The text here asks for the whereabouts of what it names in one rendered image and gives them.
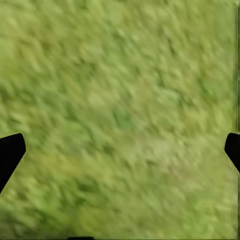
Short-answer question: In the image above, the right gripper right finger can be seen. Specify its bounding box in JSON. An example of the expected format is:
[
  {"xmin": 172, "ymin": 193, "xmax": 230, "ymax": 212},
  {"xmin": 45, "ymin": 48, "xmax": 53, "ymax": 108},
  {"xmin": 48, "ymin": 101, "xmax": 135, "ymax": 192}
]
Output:
[{"xmin": 224, "ymin": 133, "xmax": 240, "ymax": 172}]

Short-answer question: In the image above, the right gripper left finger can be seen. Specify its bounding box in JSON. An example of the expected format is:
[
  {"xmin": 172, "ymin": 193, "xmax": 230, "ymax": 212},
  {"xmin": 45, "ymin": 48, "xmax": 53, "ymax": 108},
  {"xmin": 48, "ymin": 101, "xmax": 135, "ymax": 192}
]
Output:
[{"xmin": 0, "ymin": 133, "xmax": 26, "ymax": 193}]

